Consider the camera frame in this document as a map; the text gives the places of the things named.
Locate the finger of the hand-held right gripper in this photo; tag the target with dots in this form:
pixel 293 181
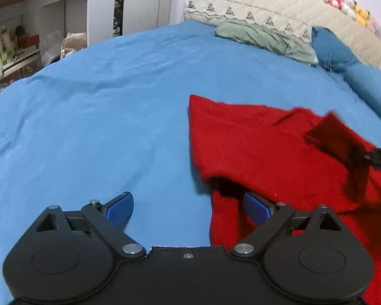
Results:
pixel 377 157

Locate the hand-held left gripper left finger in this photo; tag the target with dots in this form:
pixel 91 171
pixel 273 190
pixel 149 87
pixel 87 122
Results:
pixel 122 209

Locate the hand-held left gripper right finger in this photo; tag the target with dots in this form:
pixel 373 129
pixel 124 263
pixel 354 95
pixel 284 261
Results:
pixel 256 209

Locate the red knit garment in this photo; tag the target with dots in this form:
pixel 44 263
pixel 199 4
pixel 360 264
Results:
pixel 260 146

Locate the blue bolster pillow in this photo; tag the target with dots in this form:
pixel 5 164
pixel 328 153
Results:
pixel 373 85

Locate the blue bed sheet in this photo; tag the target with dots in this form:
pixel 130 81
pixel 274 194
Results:
pixel 98 117

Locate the green pillow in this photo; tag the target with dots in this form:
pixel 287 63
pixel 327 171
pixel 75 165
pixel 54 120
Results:
pixel 266 39

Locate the row of plush toys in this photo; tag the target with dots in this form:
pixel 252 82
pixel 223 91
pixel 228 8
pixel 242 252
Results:
pixel 339 0

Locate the beige cloth bag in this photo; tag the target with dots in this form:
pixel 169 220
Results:
pixel 72 45

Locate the white plastic bag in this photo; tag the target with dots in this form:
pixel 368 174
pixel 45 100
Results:
pixel 50 52

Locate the beige quilted headboard cover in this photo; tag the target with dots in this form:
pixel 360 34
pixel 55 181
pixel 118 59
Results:
pixel 266 0

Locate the red box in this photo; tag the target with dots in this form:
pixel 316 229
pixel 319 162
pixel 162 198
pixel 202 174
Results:
pixel 28 40

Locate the white wardrobe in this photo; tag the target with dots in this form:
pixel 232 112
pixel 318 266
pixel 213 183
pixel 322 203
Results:
pixel 146 3

